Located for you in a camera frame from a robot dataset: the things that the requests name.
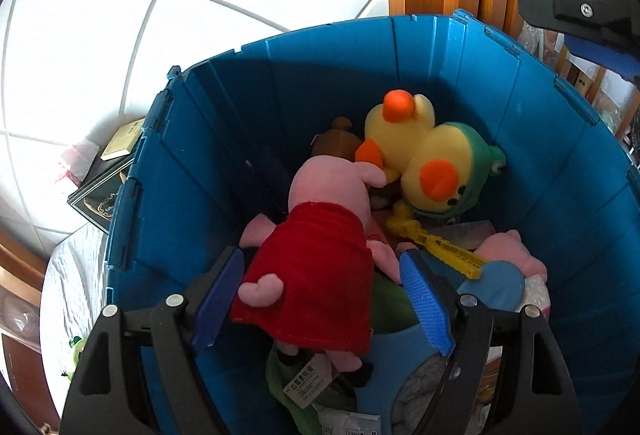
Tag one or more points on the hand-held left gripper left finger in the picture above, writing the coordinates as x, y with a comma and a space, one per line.
215, 305

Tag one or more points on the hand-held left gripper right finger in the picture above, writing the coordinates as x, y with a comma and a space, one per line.
425, 310

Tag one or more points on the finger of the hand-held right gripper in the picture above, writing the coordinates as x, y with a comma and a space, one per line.
610, 57

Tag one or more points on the pink pig plush red dress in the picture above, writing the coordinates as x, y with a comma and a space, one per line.
315, 275

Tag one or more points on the blue plastic storage bin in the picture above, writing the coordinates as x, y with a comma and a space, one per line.
525, 140

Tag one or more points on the dark green plush toy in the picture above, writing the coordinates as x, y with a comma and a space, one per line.
392, 310

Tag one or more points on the blue fabric toy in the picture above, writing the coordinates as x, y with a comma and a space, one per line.
395, 355

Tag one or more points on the yellow plastic toy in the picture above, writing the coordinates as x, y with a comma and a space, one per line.
440, 247

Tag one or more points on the pink pig plush blue shirt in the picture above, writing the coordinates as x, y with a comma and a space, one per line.
505, 247

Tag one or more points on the white plastic packet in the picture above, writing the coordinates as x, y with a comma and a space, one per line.
350, 422

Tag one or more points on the white bed sheet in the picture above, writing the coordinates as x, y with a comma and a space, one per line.
75, 275

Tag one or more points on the green frog plush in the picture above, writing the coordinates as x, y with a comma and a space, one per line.
77, 350

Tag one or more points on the yellow chick plush green hat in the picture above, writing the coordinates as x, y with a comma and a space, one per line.
445, 155

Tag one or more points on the yellow duck plush orange beak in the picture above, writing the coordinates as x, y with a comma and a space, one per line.
390, 135

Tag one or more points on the brown plush toy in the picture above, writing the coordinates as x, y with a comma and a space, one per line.
340, 142

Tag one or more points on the beige flat box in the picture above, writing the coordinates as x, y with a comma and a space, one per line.
122, 140

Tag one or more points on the pink tissue pack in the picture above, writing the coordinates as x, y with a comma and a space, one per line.
80, 160

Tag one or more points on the clear plastic bag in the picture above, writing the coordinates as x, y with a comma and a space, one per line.
15, 315

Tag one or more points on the white padded headboard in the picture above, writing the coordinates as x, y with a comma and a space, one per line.
150, 40

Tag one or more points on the wooden bed frame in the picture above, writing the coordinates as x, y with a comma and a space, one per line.
25, 265

